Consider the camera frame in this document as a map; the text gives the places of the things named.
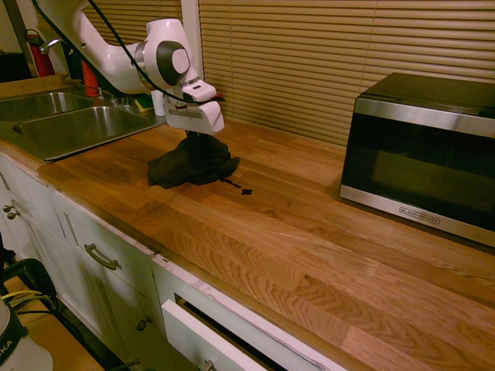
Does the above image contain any dark grey cloth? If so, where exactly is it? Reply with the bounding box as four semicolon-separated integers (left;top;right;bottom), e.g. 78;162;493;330
146;134;241;189

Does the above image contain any white open drawer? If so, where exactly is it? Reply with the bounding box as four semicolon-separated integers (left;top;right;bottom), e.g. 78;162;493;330
161;299;279;371

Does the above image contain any red fire extinguisher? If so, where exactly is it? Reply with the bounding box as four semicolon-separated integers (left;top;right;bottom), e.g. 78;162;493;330
25;29;56;78

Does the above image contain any white kitchen cabinet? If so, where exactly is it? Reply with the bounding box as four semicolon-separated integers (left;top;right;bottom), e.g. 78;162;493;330
0;150;349;371

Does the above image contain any white window frame post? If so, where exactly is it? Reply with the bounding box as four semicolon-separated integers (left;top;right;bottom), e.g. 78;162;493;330
180;0;204;84

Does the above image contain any stainless steel sink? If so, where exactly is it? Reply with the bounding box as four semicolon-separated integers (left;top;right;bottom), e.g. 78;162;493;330
0;91;156;162

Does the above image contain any yellow cable bundle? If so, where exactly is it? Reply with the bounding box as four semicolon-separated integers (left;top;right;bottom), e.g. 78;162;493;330
0;289;53;310

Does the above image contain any tan slatted window blind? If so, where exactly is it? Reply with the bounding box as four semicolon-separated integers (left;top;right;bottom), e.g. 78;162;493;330
199;0;495;148
36;0;183;53

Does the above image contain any black metal frame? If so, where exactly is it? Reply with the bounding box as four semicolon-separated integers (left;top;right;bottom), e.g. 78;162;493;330
0;257;59;310

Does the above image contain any red bottle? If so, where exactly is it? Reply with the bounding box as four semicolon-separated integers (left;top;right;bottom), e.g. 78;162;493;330
80;60;100;97

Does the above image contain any black steel microwave oven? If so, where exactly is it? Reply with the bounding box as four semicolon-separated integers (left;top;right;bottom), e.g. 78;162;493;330
339;72;495;248

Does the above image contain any green yellow sponge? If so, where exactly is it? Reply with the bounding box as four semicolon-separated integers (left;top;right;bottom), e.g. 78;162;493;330
134;94;155;114

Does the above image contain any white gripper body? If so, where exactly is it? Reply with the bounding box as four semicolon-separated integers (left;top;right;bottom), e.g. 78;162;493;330
164;99;226;136

